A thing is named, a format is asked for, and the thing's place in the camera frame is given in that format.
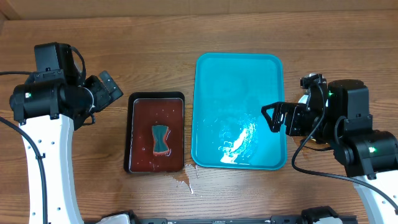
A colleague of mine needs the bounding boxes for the green and orange sponge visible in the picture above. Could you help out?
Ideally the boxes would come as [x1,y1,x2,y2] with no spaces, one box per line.
[152,125,170,156]

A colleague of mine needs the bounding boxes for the light blue plate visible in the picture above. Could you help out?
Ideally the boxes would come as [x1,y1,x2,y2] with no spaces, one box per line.
[298,95,308,104]

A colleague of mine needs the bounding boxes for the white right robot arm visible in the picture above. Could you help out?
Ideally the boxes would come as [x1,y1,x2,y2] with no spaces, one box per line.
[261,77,397,223]

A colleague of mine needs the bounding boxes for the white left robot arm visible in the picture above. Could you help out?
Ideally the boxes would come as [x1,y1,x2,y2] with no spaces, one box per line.
[10,70,123,223]

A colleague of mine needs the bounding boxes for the black tray with brown water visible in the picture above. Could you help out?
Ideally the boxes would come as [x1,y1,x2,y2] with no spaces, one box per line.
[124,91,185,174]

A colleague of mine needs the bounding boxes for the teal plastic tray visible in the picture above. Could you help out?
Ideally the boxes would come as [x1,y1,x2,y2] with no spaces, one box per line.
[191,53,287,170]

